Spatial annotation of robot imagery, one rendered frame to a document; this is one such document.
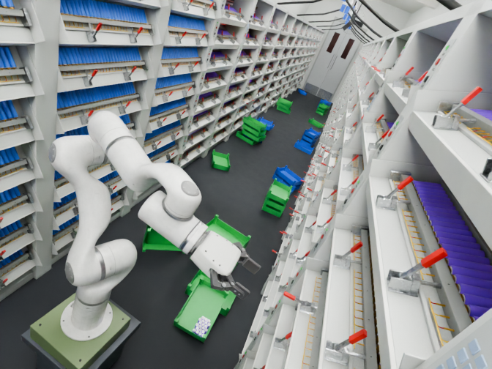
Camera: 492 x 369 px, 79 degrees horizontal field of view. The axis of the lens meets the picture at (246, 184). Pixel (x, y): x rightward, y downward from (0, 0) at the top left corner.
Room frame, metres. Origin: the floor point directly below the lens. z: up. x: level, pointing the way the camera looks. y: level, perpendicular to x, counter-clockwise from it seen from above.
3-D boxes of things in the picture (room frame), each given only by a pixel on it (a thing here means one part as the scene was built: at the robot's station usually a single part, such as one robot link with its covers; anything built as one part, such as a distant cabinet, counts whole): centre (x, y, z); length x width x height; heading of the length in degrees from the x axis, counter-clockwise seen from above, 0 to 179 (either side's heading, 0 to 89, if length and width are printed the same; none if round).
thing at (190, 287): (1.34, -0.08, 0.04); 0.30 x 0.20 x 0.08; 82
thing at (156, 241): (1.54, 0.36, 0.10); 0.30 x 0.08 x 0.20; 117
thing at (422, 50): (1.54, -0.51, 0.90); 0.20 x 0.09 x 1.81; 82
